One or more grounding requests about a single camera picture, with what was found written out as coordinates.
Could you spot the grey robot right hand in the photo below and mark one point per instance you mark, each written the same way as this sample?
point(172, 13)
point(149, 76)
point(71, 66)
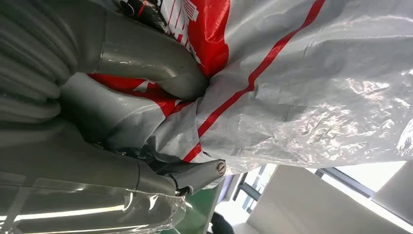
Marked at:
point(80, 168)

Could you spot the dark window frame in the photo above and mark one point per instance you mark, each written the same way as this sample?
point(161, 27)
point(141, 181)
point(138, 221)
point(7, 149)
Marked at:
point(348, 182)
point(249, 191)

